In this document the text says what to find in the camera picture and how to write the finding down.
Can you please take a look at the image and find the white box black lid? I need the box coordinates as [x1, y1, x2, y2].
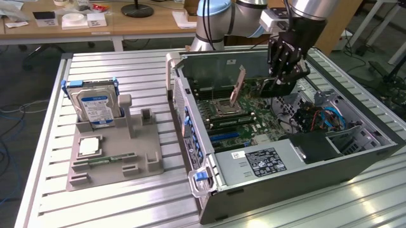
[32, 11, 60, 28]

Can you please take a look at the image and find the silver open disk bay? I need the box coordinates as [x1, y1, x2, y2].
[325, 124, 381, 156]

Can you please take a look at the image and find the crumpled clear plastic bag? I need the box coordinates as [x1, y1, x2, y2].
[0, 0, 29, 22]

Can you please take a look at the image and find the red packet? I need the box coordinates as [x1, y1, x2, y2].
[91, 3, 110, 13]

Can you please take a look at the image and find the white metal table frame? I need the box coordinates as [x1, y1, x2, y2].
[345, 0, 406, 65]

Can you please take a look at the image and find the green RAM stick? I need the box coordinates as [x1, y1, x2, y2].
[87, 153, 134, 166]

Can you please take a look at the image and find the small white labelled box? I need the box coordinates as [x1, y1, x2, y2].
[87, 12, 108, 28]

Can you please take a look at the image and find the brown cardboard box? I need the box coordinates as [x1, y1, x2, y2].
[183, 0, 200, 17]

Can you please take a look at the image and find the blue wire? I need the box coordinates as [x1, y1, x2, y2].
[319, 106, 346, 131]

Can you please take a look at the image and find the wooden cabinet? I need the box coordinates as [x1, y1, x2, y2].
[314, 0, 365, 55]

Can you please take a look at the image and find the open black PC case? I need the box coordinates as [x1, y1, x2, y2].
[164, 46, 406, 225]

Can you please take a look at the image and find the silver CPU chip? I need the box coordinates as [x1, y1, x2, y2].
[78, 137, 100, 155]

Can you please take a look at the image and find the green motherboard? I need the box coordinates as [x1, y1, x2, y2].
[188, 78, 295, 152]

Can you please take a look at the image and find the grey power supply unit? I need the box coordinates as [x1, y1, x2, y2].
[215, 139, 307, 187]

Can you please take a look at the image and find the white box round hollow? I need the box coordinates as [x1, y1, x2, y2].
[62, 13, 90, 30]

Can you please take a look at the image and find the blue expansion slot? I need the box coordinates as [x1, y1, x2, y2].
[208, 132, 242, 142]

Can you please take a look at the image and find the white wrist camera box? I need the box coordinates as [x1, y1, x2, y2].
[259, 8, 290, 32]

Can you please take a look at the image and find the black RAM stick in slot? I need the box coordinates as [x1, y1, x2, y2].
[207, 115, 256, 130]

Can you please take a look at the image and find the graphics card with metal bracket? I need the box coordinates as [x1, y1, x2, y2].
[228, 64, 299, 108]

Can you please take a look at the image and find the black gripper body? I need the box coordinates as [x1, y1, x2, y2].
[278, 17, 329, 59]

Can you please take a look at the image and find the black office chair base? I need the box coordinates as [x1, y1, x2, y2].
[19, 42, 96, 71]

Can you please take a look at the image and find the blue floor cable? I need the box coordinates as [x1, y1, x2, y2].
[0, 111, 28, 205]

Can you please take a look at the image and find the black plastic air shroud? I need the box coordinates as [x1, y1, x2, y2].
[290, 133, 343, 164]

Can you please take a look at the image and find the black round lamp base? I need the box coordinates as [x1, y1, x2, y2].
[120, 0, 155, 19]

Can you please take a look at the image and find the grey plastic parts rack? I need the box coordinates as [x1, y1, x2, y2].
[64, 94, 166, 192]

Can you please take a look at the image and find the white paper stack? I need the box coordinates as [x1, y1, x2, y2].
[172, 10, 199, 29]

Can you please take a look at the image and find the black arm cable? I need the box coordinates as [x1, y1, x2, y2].
[203, 0, 294, 45]

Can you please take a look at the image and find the red wire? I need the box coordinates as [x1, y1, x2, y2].
[311, 111, 322, 131]

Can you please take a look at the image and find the CPU socket metal frame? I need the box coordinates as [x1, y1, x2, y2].
[212, 96, 242, 118]

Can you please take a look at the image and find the silver perforated disk bay cage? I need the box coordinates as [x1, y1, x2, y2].
[271, 59, 319, 116]

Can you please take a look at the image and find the black equipment stand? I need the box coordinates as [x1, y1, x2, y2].
[367, 47, 406, 105]

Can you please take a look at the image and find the hard disk in blue caddy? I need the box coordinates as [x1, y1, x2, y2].
[60, 77, 120, 130]

